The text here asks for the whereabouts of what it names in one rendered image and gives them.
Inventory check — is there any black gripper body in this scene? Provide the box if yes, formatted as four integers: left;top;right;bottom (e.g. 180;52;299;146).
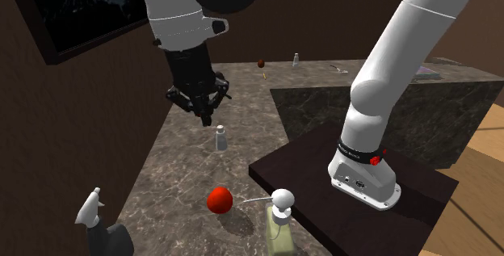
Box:
162;43;220;103

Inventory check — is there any black spray bottle white trigger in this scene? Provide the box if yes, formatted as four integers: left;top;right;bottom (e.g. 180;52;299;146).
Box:
74;187;135;256

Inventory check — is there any red tomato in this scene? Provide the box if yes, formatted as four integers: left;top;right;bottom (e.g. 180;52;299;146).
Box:
206;186;234;215

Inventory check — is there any flat grey-purple book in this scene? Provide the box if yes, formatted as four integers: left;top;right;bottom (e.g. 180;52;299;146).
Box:
411;65;442;81

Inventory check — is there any clear shaker with white cap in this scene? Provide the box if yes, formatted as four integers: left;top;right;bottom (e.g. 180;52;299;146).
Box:
214;124;229;152

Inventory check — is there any dark framed wall picture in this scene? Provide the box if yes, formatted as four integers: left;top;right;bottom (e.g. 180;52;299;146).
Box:
2;0;151;66

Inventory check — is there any dark robot stand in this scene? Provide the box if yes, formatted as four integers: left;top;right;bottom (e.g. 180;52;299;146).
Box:
248;120;460;256

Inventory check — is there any yellow-green soap dispenser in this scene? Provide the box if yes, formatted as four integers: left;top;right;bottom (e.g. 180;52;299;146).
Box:
242;188;296;256

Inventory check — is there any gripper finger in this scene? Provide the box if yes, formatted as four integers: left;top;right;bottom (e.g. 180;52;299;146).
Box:
165;86;203;118
201;71;233;128

